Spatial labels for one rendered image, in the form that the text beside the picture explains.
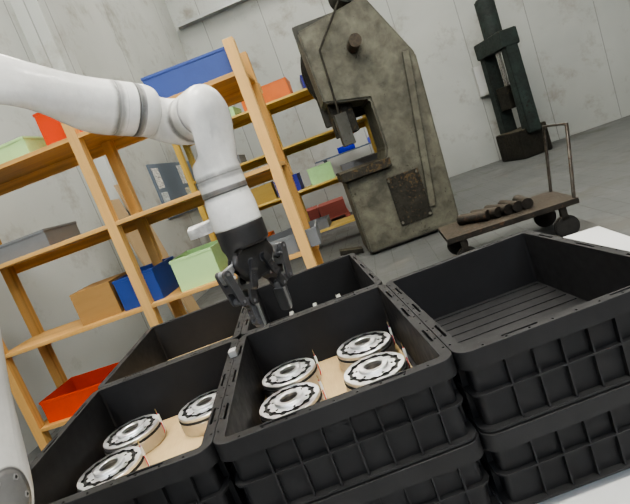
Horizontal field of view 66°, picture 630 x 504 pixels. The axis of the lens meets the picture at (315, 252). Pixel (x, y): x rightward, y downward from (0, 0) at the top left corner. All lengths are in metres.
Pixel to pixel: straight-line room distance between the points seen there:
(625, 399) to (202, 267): 2.51
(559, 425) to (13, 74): 0.74
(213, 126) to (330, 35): 4.97
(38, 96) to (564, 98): 10.83
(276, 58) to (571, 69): 5.82
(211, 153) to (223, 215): 0.09
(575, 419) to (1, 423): 0.61
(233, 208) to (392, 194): 4.88
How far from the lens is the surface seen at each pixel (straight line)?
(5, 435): 0.53
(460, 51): 10.77
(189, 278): 2.98
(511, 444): 0.67
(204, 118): 0.71
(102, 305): 3.25
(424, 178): 5.61
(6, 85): 0.64
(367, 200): 5.53
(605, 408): 0.70
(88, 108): 0.67
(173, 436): 0.95
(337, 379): 0.87
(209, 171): 0.72
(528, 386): 0.66
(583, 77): 11.35
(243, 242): 0.71
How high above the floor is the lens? 1.19
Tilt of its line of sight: 9 degrees down
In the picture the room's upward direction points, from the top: 20 degrees counter-clockwise
